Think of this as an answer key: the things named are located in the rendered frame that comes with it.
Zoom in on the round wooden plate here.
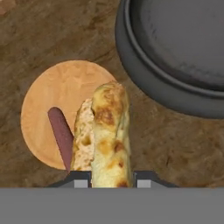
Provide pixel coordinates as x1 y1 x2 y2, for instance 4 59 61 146
20 59 118 171

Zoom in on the reddish brown sausage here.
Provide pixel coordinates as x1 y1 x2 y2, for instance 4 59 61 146
47 106 75 173

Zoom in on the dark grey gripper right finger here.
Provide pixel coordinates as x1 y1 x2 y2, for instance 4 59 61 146
133 170 179 189

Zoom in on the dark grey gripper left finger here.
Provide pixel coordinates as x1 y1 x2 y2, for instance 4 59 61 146
48 171 93 189

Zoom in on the dark grey bowl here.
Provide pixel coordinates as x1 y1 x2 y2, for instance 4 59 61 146
115 0 224 120

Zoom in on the toasted bread bun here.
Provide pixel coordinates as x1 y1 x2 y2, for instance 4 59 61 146
69 80 134 189

